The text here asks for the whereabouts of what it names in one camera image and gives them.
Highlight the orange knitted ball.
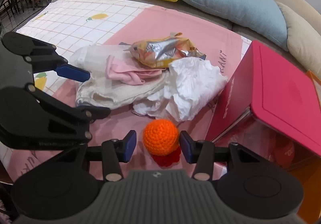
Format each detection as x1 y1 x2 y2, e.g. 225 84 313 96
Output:
143 119 179 156

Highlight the cream cloth bag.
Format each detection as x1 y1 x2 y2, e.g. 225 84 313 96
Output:
69 45 169 110

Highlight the checked lemon tablecloth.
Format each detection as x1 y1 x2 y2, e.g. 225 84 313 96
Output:
0 0 253 164

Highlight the pink cloth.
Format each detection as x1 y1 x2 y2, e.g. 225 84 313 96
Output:
105 55 164 85

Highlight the white crumpled tissue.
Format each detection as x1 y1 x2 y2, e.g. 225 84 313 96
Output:
133 57 228 123

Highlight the red lidded plastic box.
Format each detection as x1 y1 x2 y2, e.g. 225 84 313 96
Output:
206 41 320 169

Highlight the foil snack bag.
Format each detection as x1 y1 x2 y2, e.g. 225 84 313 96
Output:
126 33 206 68

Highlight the pink mat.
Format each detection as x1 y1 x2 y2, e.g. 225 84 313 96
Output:
18 0 243 173

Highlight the orange white storage box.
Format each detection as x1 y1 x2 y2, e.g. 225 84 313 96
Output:
306 70 321 87

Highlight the beige cushion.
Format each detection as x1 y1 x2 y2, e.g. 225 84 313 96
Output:
277 2 320 77

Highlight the light blue cushion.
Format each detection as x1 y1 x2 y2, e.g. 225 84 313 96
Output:
182 0 287 51

